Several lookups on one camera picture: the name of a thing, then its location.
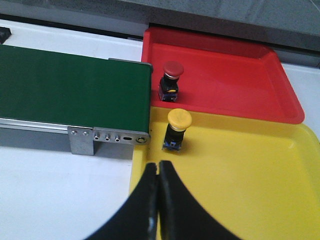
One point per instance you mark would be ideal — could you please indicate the yellow plastic tray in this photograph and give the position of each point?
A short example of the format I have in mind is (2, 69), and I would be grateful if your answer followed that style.
(260, 179)

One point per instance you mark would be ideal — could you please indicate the steel conveyor support bracket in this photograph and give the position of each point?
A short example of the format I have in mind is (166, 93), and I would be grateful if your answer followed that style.
(82, 139)

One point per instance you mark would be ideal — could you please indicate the green conveyor belt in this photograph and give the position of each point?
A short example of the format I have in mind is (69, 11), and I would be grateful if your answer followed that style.
(73, 90)

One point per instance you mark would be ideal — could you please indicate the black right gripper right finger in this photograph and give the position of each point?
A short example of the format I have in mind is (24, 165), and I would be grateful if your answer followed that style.
(181, 215)

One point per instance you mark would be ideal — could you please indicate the aluminium conveyor frame rail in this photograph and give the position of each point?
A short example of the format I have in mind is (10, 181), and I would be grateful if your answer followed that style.
(33, 126)

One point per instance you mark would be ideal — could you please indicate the red mushroom push button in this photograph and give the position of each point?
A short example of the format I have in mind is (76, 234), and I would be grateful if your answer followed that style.
(168, 86)

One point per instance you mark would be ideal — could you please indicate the yellow mushroom push button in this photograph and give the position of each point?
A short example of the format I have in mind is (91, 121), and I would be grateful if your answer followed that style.
(179, 120)

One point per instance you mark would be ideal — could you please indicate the red plastic tray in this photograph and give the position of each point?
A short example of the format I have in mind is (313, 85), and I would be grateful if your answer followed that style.
(222, 76)

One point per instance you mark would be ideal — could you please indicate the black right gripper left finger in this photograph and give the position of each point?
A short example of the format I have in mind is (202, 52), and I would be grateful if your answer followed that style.
(137, 218)

